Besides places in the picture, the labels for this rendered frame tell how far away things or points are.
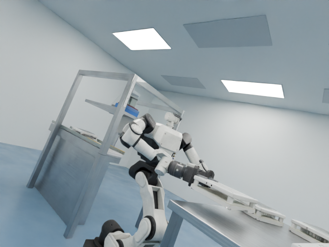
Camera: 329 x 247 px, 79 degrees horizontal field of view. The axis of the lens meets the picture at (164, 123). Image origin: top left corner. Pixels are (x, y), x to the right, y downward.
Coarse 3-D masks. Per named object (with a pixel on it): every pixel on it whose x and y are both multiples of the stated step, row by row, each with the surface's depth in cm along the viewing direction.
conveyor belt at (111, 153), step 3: (54, 123) 278; (75, 135) 237; (81, 138) 227; (87, 141) 219; (93, 144) 211; (108, 150) 207; (111, 150) 217; (108, 153) 202; (111, 153) 205; (114, 153) 208; (117, 153) 213; (111, 156) 207; (114, 156) 209; (117, 156) 212; (120, 156) 215
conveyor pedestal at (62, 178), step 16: (64, 144) 250; (48, 160) 259; (64, 160) 238; (80, 160) 220; (48, 176) 247; (64, 176) 228; (80, 176) 211; (48, 192) 236; (64, 192) 218; (80, 192) 202; (96, 192) 216; (64, 208) 209; (80, 224) 209
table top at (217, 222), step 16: (176, 208) 81; (192, 208) 84; (208, 208) 96; (224, 208) 112; (192, 224) 74; (208, 224) 70; (224, 224) 78; (240, 224) 88; (256, 224) 101; (272, 224) 119; (224, 240) 64; (240, 240) 66; (256, 240) 73; (272, 240) 82; (288, 240) 94; (304, 240) 108
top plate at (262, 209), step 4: (240, 200) 128; (248, 204) 122; (256, 208) 117; (260, 208) 115; (264, 208) 120; (264, 212) 116; (268, 212) 117; (272, 212) 119; (276, 212) 124; (276, 216) 120; (280, 216) 122; (284, 216) 124
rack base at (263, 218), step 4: (244, 212) 122; (252, 216) 117; (256, 216) 115; (264, 216) 122; (260, 220) 114; (264, 220) 116; (268, 220) 117; (272, 220) 119; (276, 220) 124; (276, 224) 121; (280, 224) 122
